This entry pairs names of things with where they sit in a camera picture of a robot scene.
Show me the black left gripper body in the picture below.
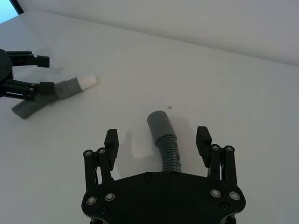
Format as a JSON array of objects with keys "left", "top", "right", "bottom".
[{"left": 0, "top": 49, "right": 14, "bottom": 98}]

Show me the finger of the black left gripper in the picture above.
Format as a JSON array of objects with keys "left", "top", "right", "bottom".
[
  {"left": 2, "top": 78, "right": 57, "bottom": 101},
  {"left": 7, "top": 50, "right": 50, "bottom": 69}
]

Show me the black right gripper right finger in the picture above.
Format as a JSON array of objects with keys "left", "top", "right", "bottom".
[{"left": 195, "top": 126, "right": 239, "bottom": 187}]

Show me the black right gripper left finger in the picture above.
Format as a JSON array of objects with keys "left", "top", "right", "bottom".
[{"left": 83, "top": 128, "right": 121, "bottom": 187}]

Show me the grey ribbed hose white tip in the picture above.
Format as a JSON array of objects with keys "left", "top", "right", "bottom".
[{"left": 11, "top": 74, "right": 98, "bottom": 120}]

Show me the white table cloth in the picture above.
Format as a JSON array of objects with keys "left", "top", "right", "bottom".
[{"left": 0, "top": 9, "right": 299, "bottom": 224}]

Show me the grey ribbed hose smooth cuff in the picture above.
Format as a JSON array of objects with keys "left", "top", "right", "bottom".
[{"left": 146, "top": 109, "right": 183, "bottom": 174}]

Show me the dark post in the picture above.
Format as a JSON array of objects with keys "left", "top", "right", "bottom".
[{"left": 9, "top": 0, "right": 24, "bottom": 15}]

